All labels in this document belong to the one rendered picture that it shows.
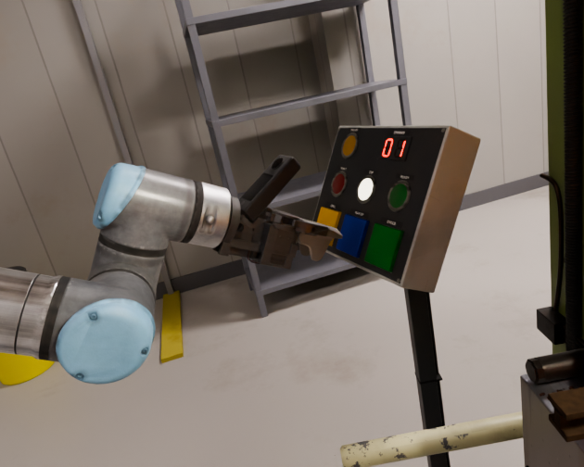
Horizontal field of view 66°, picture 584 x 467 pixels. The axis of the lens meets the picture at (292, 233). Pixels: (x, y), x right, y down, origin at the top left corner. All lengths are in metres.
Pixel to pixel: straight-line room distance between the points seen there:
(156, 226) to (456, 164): 0.50
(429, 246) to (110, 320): 0.53
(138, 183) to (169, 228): 0.07
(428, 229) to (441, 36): 3.14
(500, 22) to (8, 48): 3.43
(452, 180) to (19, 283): 0.64
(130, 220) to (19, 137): 2.81
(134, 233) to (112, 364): 0.18
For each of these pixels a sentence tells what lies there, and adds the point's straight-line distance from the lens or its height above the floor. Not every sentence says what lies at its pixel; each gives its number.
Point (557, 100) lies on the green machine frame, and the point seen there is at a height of 1.21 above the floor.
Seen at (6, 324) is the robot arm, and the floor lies 1.16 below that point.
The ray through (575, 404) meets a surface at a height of 1.01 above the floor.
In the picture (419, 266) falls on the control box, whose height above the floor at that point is 0.98.
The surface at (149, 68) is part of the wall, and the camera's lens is 3.27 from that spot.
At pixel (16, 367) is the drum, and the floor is 0.11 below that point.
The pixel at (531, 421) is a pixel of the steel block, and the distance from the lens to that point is 0.68.
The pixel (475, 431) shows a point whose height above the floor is 0.64.
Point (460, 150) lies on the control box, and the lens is 0.82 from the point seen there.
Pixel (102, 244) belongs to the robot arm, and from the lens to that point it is 0.64.
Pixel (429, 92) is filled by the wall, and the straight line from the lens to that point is 3.80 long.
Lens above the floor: 1.32
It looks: 19 degrees down
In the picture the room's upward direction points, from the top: 12 degrees counter-clockwise
